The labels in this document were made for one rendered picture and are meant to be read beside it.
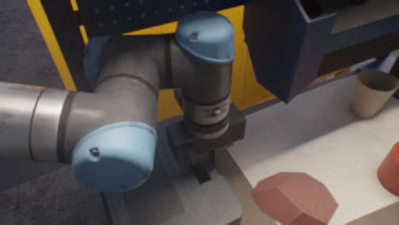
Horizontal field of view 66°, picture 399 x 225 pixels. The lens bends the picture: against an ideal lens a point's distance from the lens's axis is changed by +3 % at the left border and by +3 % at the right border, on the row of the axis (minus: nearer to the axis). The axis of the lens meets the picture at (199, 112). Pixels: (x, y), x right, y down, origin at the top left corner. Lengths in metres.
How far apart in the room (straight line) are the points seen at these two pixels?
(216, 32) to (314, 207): 0.37
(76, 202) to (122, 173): 1.54
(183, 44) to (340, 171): 0.45
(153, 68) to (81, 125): 0.13
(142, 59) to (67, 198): 1.54
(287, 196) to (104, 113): 0.39
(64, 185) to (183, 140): 1.49
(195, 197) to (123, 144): 0.28
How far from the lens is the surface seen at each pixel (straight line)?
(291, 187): 0.61
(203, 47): 0.37
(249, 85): 1.82
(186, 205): 0.53
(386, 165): 0.69
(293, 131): 0.74
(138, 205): 0.54
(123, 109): 0.30
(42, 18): 1.16
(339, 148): 0.74
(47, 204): 1.89
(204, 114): 0.44
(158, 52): 0.39
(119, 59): 0.37
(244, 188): 0.63
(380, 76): 0.83
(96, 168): 0.29
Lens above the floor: 1.48
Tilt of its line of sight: 45 degrees down
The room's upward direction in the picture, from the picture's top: 2 degrees counter-clockwise
